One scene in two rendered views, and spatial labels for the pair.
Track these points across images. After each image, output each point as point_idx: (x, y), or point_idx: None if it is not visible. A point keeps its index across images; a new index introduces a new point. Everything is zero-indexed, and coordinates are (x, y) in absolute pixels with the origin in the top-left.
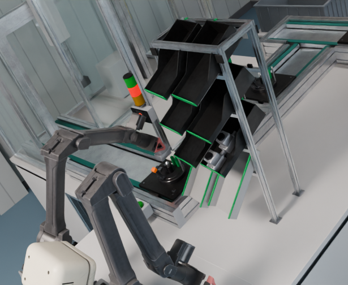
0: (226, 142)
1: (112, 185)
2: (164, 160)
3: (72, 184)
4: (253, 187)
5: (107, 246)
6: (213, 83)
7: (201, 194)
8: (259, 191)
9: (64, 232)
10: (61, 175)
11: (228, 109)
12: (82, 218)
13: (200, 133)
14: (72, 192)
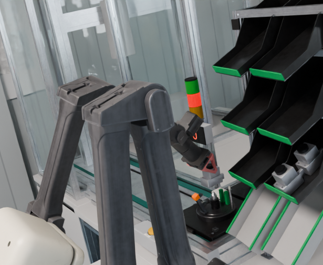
0: (309, 157)
1: (143, 108)
2: None
3: (91, 209)
4: None
5: (107, 210)
6: (305, 76)
7: (252, 235)
8: None
9: (56, 218)
10: (75, 132)
11: None
12: (91, 258)
13: (276, 133)
14: (88, 217)
